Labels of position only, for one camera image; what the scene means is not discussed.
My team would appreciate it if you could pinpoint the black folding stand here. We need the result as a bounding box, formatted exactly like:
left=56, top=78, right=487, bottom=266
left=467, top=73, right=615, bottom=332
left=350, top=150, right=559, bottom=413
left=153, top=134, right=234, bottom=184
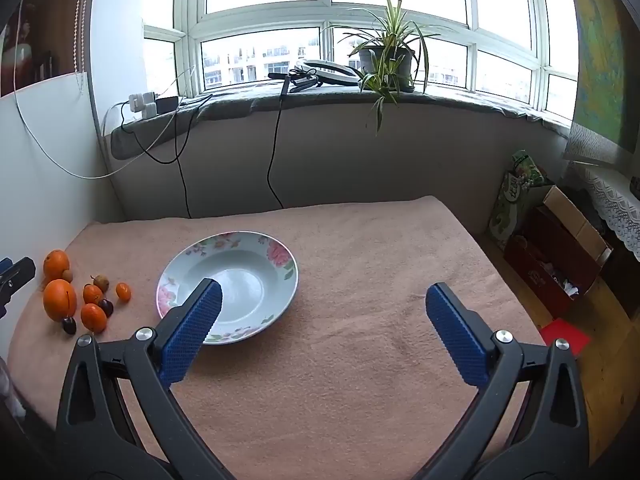
left=268, top=71, right=323, bottom=95

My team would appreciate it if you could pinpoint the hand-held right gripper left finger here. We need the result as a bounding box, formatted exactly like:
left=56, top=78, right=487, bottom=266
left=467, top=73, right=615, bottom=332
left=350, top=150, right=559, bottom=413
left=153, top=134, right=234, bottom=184
left=55, top=277, right=236, bottom=480

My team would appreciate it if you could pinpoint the potted spider plant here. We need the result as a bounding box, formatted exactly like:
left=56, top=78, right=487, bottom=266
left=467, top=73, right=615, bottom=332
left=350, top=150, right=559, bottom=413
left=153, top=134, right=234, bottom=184
left=322, top=0, right=441, bottom=133

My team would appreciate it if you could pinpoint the orange with dark split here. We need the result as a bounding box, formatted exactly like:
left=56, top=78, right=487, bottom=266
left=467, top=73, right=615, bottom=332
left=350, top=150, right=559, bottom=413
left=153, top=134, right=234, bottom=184
left=42, top=278, right=78, bottom=322

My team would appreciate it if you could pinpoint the white window frame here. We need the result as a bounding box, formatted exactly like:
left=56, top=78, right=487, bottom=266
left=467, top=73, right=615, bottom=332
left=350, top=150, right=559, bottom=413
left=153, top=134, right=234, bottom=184
left=142, top=0, right=581, bottom=123

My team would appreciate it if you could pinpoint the beaded blind cord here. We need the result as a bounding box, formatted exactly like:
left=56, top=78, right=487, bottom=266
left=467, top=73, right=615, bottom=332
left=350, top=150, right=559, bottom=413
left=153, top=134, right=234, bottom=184
left=72, top=0, right=98, bottom=93

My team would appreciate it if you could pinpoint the red paper sheet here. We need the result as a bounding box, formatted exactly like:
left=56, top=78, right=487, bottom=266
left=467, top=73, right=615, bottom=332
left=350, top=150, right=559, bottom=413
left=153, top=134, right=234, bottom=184
left=540, top=318, right=592, bottom=358

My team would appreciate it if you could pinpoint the white ring light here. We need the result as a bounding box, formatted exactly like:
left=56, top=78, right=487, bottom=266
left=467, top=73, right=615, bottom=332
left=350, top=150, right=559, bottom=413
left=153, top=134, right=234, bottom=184
left=295, top=58, right=362, bottom=86

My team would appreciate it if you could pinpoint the large orange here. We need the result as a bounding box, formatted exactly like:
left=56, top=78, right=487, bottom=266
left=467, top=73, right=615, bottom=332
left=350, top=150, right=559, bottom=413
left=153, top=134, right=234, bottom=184
left=43, top=249, right=70, bottom=281

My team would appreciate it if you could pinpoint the green snack bag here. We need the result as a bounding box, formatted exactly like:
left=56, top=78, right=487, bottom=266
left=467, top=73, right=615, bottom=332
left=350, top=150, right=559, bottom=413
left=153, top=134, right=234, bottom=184
left=489, top=150, right=556, bottom=251

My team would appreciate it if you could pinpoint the floral white plate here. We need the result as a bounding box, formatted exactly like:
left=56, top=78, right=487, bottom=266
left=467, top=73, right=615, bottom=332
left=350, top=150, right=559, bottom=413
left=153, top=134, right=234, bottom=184
left=156, top=231, right=300, bottom=345

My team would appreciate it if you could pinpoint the grey-green sill cloth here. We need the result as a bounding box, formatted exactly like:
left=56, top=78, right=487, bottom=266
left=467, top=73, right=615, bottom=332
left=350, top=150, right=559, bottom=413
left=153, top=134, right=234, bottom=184
left=110, top=80, right=573, bottom=163

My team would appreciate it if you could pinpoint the red cardboard box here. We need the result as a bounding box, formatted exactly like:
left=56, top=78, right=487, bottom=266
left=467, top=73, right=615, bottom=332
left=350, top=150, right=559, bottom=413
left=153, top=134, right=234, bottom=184
left=502, top=185, right=613, bottom=318

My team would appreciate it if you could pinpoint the thin black cable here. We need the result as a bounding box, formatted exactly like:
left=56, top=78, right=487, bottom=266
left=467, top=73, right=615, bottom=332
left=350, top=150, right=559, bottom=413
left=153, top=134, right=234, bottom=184
left=266, top=80, right=291, bottom=209

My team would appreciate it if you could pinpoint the black power cable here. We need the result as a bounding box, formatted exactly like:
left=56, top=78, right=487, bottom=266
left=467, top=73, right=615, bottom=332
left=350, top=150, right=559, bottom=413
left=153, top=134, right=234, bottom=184
left=120, top=92, right=213, bottom=219

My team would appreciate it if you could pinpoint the white cable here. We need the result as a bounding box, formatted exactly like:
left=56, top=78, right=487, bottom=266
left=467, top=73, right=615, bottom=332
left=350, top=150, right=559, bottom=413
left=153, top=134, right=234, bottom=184
left=14, top=2, right=198, bottom=179

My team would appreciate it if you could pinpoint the brown wooden cabinet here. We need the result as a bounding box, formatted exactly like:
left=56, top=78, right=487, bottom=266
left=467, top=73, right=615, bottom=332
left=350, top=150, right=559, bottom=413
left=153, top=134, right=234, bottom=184
left=0, top=0, right=92, bottom=97

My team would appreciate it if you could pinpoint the green wall painting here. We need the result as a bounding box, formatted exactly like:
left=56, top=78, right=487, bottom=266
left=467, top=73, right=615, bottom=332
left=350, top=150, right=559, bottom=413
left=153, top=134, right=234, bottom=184
left=565, top=0, right=640, bottom=166

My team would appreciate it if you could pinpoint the white lace cloth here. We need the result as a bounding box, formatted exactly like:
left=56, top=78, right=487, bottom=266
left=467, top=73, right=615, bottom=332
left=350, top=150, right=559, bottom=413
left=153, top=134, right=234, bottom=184
left=565, top=122, right=640, bottom=263

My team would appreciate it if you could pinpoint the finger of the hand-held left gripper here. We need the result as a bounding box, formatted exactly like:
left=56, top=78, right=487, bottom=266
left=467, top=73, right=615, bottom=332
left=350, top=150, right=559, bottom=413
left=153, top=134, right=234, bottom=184
left=0, top=257, right=37, bottom=317

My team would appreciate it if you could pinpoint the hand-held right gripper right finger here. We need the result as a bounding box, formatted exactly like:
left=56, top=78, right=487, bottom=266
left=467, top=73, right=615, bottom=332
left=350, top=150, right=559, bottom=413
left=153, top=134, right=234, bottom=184
left=425, top=282, right=591, bottom=480

